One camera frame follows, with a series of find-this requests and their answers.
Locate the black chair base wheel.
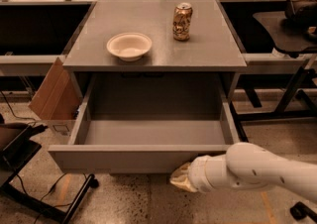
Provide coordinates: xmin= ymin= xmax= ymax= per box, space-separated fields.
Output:
xmin=289 ymin=201 xmax=317 ymax=223

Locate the white paper bowl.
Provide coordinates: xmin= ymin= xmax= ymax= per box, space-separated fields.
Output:
xmin=107 ymin=33 xmax=153 ymax=61

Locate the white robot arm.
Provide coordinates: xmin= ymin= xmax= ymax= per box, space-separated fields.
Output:
xmin=170 ymin=143 xmax=317 ymax=202

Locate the gold soda can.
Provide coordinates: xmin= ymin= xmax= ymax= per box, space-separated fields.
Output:
xmin=172 ymin=2 xmax=193 ymax=41

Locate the grey top drawer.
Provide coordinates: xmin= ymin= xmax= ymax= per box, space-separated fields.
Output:
xmin=49 ymin=73 xmax=239 ymax=173

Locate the grey cabinet with top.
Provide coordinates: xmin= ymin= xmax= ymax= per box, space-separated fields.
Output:
xmin=63 ymin=0 xmax=246 ymax=105

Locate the black office chair left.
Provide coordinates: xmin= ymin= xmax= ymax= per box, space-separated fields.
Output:
xmin=0 ymin=123 xmax=99 ymax=224

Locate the brown cardboard box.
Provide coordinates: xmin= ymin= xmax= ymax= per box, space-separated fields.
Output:
xmin=29 ymin=58 xmax=80 ymax=137

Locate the black floor cable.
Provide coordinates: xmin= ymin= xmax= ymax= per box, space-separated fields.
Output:
xmin=0 ymin=89 xmax=38 ymax=123

